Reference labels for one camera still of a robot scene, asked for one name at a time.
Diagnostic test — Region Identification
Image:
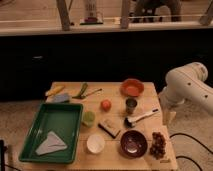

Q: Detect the red orange apple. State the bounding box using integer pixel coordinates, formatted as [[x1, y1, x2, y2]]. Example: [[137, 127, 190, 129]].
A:
[[101, 99, 111, 111]]

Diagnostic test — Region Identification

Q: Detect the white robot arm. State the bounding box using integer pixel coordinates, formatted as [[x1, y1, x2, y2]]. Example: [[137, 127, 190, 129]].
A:
[[159, 62, 213, 125]]

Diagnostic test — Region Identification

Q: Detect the metal cup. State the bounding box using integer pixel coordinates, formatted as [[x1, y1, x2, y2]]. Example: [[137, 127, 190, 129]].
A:
[[126, 98, 137, 114]]

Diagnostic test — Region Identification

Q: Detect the white paper cup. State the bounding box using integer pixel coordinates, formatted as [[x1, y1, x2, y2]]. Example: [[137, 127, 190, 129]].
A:
[[86, 134, 105, 154]]

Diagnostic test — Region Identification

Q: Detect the green cup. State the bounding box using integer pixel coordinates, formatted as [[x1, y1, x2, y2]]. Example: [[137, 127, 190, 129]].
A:
[[82, 111, 95, 127]]

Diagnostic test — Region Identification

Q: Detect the bunch of dark grapes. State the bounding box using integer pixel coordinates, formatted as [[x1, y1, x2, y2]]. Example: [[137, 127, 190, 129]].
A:
[[150, 132, 166, 159]]

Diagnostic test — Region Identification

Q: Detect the dark purple bowl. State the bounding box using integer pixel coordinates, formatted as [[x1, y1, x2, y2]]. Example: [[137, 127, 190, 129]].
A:
[[120, 130, 148, 158]]

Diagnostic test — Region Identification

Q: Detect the orange bowl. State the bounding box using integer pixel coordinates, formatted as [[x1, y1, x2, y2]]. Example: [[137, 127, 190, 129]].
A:
[[120, 78, 144, 97]]

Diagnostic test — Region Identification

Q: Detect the wooden table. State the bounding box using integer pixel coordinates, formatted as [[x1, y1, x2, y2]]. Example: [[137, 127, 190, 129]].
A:
[[48, 82, 178, 171]]

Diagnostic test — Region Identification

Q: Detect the green pepper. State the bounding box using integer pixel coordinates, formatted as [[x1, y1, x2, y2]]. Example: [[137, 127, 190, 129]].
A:
[[72, 83, 88, 99]]

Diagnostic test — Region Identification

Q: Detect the green plastic tray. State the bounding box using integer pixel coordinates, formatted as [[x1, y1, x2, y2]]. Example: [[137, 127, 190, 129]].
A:
[[19, 103, 83, 164]]

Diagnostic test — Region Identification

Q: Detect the blue grey sponge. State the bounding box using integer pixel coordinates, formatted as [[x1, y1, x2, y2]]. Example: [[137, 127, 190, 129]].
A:
[[52, 93, 70, 103]]

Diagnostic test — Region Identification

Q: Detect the grey folded cloth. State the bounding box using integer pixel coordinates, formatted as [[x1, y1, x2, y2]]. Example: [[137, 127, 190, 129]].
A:
[[36, 131, 67, 155]]

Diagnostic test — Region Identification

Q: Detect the black cable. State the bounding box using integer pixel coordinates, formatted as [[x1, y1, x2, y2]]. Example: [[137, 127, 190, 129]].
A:
[[169, 132, 213, 171]]

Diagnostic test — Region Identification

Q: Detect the white handled brush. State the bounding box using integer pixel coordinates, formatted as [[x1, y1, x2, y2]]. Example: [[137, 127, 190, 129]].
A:
[[124, 109, 159, 127]]

